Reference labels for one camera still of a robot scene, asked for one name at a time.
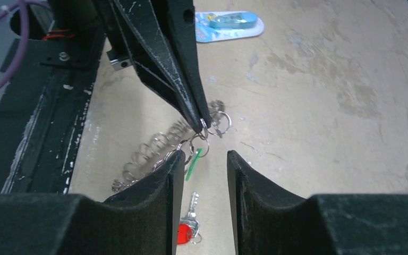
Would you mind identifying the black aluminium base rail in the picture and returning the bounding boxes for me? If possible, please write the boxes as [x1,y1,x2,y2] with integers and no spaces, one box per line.
[0,0,134,194]

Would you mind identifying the silver disc with keyrings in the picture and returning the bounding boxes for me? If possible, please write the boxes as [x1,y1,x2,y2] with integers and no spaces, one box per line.
[112,100,232,193]

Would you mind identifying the keys with red green tags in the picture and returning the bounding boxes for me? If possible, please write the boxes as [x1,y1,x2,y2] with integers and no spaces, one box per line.
[177,192,202,245]

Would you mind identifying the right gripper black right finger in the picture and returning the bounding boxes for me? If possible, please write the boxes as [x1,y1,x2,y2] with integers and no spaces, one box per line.
[227,150,408,254]

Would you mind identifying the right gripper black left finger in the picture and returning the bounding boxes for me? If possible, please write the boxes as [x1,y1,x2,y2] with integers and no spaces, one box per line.
[0,151,185,254]

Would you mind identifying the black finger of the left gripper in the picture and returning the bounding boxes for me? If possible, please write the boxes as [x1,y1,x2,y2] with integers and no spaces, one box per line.
[111,1,204,133]
[151,1,211,129]

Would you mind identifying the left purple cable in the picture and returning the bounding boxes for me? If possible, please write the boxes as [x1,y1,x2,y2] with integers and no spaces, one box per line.
[0,0,52,100]

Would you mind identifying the key with green tag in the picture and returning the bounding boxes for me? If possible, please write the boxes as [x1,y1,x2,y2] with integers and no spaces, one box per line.
[185,148,203,181]

